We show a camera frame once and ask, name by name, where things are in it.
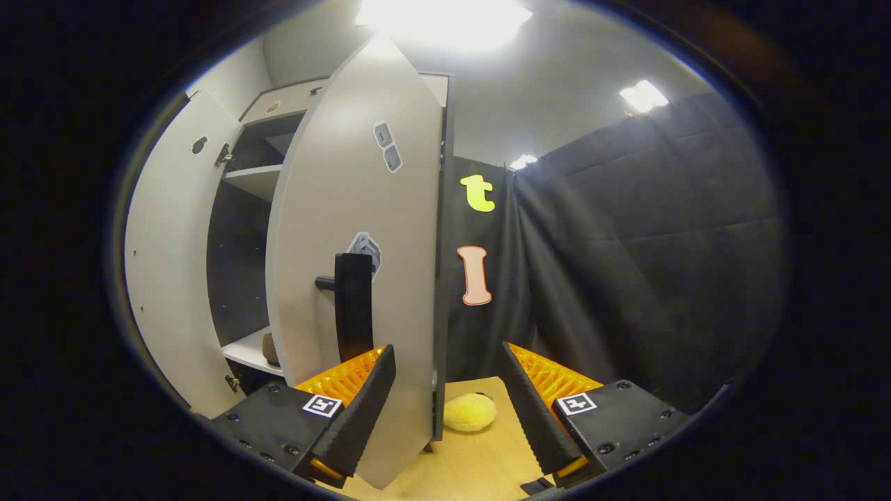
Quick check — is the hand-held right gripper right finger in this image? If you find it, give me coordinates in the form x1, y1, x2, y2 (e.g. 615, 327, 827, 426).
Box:
500, 341, 690, 496

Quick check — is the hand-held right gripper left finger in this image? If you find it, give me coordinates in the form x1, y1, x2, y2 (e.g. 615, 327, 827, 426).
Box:
195, 343, 397, 489

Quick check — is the grey shoe cabinet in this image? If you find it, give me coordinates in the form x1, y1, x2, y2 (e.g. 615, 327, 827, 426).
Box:
207, 70, 458, 443

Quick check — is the grey cabinet door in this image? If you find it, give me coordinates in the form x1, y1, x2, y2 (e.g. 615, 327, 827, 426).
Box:
265, 35, 444, 490
124, 89, 244, 420

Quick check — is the grey cabinet drawer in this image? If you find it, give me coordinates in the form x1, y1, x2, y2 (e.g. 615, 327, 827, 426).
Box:
240, 72, 450, 126

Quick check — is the yellow plush toy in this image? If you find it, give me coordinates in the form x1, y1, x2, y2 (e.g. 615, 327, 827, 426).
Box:
443, 392, 498, 433

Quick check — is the black backdrop cloth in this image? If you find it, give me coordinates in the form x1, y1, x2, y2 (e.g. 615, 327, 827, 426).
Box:
442, 90, 791, 415

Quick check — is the large ceiling light panel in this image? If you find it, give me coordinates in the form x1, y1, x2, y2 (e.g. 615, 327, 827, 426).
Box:
355, 0, 533, 49

